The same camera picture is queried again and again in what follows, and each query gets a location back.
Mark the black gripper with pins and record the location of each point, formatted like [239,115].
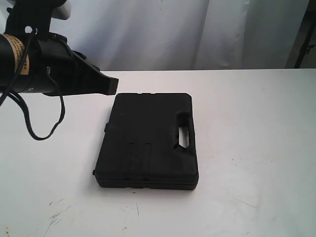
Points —
[62,71]

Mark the black plastic tool case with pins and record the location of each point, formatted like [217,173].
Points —
[149,142]

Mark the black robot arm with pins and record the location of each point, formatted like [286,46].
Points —
[35,60]

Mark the white backdrop curtain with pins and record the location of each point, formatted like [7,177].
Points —
[143,35]

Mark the dark metal stand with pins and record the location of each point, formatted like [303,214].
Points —
[309,20]

